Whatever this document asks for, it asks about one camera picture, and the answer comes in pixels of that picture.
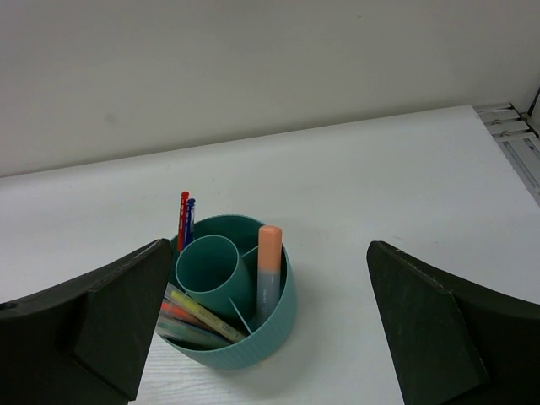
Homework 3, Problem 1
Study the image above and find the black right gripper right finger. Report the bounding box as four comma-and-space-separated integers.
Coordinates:
366, 240, 539, 404

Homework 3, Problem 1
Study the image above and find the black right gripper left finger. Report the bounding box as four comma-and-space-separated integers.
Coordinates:
1, 239, 173, 404

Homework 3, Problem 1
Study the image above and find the orange slim highlighter pen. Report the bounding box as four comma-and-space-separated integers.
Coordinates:
160, 300, 200, 325

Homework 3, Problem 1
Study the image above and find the red ballpoint pen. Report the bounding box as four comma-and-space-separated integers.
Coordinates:
176, 191, 189, 252

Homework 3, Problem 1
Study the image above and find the blue ballpoint pen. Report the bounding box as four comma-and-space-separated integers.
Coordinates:
183, 198, 196, 247

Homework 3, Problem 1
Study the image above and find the orange capped marker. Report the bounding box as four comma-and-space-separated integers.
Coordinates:
256, 225, 283, 326

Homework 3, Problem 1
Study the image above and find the purple highlighter pen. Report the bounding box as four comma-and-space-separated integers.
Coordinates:
155, 319, 230, 349

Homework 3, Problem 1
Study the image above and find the teal round desk organizer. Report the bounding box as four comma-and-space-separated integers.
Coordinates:
164, 214, 297, 370

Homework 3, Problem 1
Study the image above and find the aluminium rail frame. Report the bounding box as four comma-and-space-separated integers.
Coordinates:
474, 103, 539, 200

